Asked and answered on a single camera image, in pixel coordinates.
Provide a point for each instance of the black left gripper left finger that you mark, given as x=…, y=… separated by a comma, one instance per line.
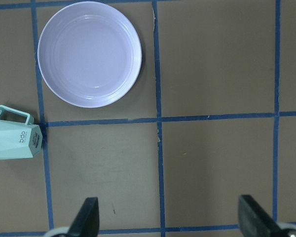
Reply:
x=86, y=222

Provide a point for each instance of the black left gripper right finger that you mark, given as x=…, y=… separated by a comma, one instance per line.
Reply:
x=253, y=221

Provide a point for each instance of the mint green faceted cup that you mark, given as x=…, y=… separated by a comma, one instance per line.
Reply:
x=19, y=139

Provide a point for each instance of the lavender round plate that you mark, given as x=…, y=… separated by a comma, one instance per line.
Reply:
x=89, y=54

